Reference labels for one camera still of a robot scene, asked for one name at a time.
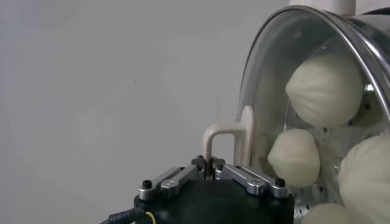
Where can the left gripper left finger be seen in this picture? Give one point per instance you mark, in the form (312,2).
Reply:
(176,182)

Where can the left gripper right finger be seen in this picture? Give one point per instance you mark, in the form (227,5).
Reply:
(243,178)

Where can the white steamed baozi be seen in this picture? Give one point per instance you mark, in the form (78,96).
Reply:
(332,214)
(365,170)
(294,156)
(326,89)

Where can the perforated steel steamer basket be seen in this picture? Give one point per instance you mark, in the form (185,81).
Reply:
(374,36)

